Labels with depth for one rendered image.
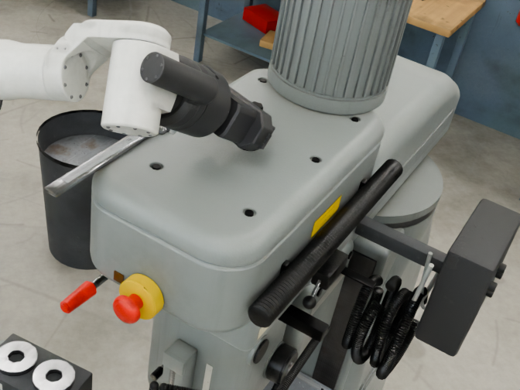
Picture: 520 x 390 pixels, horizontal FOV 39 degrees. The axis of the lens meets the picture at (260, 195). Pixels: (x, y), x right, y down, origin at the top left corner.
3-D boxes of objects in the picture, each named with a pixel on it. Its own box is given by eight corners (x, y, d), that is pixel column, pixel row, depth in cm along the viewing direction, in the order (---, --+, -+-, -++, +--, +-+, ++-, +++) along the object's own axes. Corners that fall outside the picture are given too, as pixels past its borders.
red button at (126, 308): (132, 332, 92) (135, 309, 90) (108, 317, 94) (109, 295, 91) (148, 317, 95) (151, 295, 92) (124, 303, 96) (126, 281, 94)
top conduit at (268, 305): (268, 333, 91) (272, 313, 89) (240, 318, 93) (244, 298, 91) (400, 179, 125) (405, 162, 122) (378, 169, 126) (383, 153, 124)
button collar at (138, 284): (153, 328, 95) (156, 295, 91) (117, 306, 97) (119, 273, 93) (162, 319, 96) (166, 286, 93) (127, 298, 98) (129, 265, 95)
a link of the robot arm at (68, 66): (170, 113, 85) (67, 106, 89) (180, 39, 86) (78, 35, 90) (148, 100, 79) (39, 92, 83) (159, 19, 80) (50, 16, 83)
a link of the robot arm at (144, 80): (149, 145, 92) (81, 124, 83) (161, 62, 93) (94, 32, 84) (220, 145, 85) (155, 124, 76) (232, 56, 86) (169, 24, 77)
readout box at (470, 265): (460, 363, 128) (501, 275, 116) (412, 338, 131) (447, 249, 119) (491, 300, 143) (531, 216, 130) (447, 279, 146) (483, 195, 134)
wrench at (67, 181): (62, 202, 87) (62, 196, 87) (37, 188, 88) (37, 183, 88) (179, 124, 105) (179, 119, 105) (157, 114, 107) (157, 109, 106)
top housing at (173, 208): (226, 356, 93) (244, 262, 83) (70, 265, 102) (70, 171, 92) (372, 193, 127) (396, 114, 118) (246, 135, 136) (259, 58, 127)
